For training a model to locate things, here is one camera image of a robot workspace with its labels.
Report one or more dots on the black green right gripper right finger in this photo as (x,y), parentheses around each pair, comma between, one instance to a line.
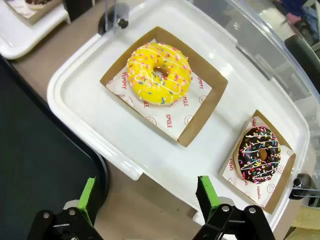
(212,202)

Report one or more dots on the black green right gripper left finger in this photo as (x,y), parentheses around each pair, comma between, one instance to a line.
(85,200)

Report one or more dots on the brown cardboard donut box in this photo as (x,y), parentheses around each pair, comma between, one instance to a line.
(32,10)
(270,175)
(172,82)

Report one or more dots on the dark serving tray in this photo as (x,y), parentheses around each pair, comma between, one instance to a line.
(37,155)

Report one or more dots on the chocolate sprinkled donut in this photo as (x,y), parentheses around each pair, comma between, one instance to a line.
(258,155)
(37,3)

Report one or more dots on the yellow sprinkled donut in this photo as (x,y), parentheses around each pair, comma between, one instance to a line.
(159,73)

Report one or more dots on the printed white paper liner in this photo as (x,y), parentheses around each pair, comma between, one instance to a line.
(175,112)
(250,185)

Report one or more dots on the white plastic display base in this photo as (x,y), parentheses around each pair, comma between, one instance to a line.
(100,120)
(22,32)

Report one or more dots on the black lid hinge knob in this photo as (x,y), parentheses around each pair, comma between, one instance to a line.
(301,183)
(123,23)

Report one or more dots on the clear plastic display lid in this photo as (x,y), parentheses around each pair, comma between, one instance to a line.
(270,50)

